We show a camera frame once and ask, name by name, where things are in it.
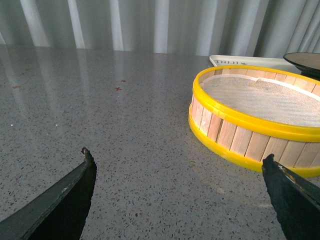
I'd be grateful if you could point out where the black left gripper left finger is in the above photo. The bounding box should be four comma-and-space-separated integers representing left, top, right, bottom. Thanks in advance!
0, 147, 97, 240

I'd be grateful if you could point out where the yellow-rimmed wooden steamer basket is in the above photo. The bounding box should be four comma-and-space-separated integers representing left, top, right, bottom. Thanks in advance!
188, 65, 320, 178

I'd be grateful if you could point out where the white gauze steamer liner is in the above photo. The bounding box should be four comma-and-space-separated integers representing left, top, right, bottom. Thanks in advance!
200, 74, 320, 127

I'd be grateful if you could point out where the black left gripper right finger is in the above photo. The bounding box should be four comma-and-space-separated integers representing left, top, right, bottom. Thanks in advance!
261, 153, 320, 240

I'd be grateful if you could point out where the cream rectangular serving tray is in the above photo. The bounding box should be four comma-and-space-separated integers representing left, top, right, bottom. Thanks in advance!
209, 55, 301, 75

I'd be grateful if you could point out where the beige plate with black rim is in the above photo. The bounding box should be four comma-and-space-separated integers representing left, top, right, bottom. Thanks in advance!
283, 52, 320, 81

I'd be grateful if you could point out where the grey pleated curtain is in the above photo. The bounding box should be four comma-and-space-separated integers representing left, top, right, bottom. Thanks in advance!
0, 0, 320, 58

